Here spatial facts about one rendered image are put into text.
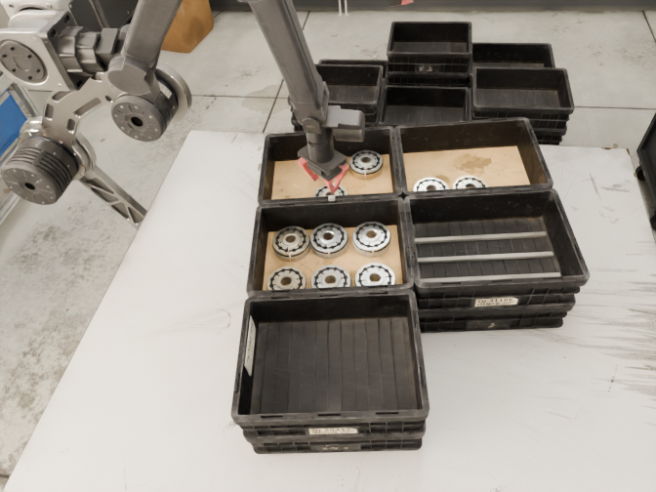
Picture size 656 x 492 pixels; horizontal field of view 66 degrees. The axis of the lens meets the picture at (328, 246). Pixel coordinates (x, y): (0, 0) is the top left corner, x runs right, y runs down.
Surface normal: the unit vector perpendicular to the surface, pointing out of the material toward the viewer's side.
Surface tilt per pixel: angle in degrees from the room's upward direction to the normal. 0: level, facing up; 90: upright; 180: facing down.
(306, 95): 100
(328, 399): 0
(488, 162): 0
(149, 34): 112
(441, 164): 0
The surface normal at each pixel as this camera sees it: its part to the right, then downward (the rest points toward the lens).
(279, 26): -0.07, 0.95
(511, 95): -0.08, -0.62
